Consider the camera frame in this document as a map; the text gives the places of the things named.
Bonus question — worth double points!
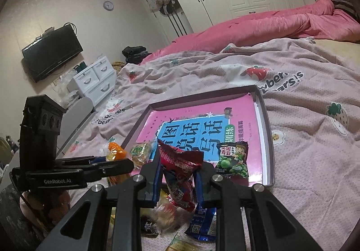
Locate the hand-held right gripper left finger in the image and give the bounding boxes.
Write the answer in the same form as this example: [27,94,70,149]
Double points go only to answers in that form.
[36,159,164,251]

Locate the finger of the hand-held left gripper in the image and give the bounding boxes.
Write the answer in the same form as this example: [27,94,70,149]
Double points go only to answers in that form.
[56,155,107,167]
[80,159,135,182]

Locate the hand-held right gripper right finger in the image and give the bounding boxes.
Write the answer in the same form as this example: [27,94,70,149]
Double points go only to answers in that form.
[194,162,324,251]

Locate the orange snack packet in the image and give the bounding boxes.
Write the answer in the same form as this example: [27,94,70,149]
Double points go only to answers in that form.
[107,142,132,185]

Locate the red snack packet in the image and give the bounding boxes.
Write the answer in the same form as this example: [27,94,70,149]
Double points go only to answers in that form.
[157,140,204,210]

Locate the clear cookie packet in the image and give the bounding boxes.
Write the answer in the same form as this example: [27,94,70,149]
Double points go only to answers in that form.
[130,141,158,170]

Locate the blue snack packet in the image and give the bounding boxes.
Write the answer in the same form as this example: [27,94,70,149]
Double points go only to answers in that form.
[184,203,218,243]

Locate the yellow snack bar packet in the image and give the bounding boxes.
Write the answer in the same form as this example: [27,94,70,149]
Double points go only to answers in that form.
[166,233,199,251]

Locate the pink shallow box tray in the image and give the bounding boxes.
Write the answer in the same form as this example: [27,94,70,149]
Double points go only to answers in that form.
[121,84,275,188]

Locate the person's left forearm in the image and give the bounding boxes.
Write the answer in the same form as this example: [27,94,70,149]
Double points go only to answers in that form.
[20,190,71,229]

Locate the clear yellow candy packet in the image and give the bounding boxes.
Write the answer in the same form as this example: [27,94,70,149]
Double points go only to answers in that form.
[153,197,181,234]

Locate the grey bed footboard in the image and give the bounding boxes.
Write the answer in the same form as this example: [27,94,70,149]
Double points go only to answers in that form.
[60,96,95,156]

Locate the green pea snack packet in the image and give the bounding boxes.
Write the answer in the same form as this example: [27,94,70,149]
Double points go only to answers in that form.
[215,141,250,178]

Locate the dark brown snack packet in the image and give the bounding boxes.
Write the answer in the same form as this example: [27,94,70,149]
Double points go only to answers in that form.
[140,215,158,238]

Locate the pink book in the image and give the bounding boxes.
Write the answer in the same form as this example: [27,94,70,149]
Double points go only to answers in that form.
[132,93,263,184]

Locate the white drawer cabinet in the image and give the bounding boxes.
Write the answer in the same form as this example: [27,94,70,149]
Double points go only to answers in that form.
[67,56,117,107]

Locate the dark cloth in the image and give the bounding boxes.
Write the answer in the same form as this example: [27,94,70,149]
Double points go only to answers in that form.
[0,183,45,251]

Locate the strawberry print bed sheet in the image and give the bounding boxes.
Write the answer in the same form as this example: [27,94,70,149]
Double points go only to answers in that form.
[56,37,360,251]

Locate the pile of dark clothes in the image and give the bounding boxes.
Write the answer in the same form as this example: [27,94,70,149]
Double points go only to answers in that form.
[122,45,151,65]

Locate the pink quilt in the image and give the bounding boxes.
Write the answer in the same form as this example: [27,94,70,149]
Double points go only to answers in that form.
[140,0,360,65]

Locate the hanging items on door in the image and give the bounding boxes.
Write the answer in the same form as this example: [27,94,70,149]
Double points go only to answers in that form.
[148,0,177,17]

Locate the beige mattress sheet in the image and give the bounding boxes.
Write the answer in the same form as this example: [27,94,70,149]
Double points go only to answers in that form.
[314,38,360,56]

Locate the striped pillow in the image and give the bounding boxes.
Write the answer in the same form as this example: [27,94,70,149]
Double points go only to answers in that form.
[333,0,360,23]

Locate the black wall television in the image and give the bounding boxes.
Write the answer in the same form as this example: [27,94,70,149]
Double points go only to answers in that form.
[22,26,84,83]

